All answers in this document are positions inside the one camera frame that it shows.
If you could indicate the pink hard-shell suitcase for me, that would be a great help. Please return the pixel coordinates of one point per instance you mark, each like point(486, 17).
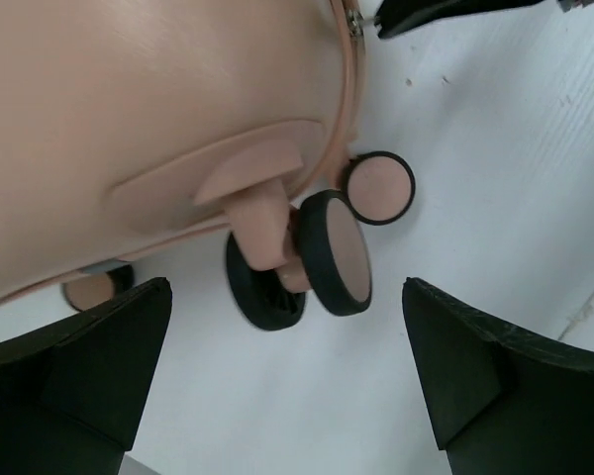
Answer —
point(126, 126)

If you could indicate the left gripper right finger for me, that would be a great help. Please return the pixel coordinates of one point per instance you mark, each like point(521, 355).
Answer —
point(501, 399)

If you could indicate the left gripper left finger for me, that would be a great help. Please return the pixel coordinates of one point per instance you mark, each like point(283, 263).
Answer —
point(72, 393)

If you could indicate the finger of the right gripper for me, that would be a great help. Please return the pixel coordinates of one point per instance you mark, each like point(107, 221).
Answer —
point(397, 17)

